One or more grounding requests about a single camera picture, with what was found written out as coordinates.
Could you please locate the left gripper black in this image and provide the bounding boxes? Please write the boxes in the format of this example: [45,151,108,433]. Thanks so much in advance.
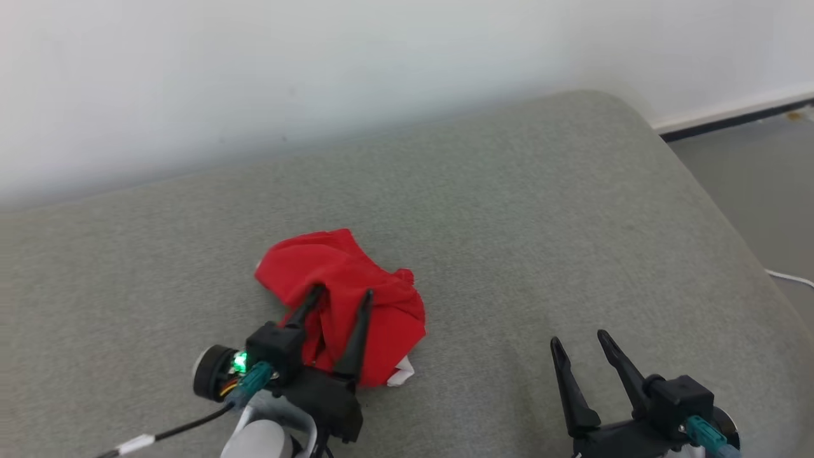
[193,285,375,444]

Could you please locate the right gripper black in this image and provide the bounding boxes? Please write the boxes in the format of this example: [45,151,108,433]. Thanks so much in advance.
[550,329,697,458]

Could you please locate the red shorts with white waistband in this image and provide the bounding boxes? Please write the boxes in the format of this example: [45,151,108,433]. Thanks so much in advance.
[254,228,427,389]

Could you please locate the left black cable teal plug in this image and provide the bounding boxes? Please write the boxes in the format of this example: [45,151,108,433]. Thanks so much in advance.
[95,361,275,458]

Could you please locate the black cable teal plug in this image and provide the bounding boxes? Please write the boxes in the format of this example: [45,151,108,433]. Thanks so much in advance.
[95,361,275,458]
[684,415,743,458]

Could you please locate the right black cable teal plug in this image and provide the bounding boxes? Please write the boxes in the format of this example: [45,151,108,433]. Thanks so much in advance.
[684,415,743,458]

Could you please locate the white cable on floor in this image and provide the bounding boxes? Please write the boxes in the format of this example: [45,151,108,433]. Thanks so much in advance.
[765,268,814,289]

